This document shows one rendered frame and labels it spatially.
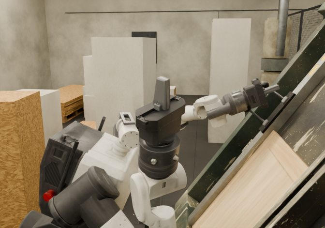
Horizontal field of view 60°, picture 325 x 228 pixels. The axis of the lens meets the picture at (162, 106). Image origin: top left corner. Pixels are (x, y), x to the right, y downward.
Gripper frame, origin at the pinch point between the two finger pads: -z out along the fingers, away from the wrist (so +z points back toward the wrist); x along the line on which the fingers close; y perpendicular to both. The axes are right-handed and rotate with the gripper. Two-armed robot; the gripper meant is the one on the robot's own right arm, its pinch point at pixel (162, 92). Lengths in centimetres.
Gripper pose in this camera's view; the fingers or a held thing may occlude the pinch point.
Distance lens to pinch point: 54.1
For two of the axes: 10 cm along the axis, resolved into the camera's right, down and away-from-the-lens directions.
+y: 7.7, 3.4, -5.3
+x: 6.3, -3.4, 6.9
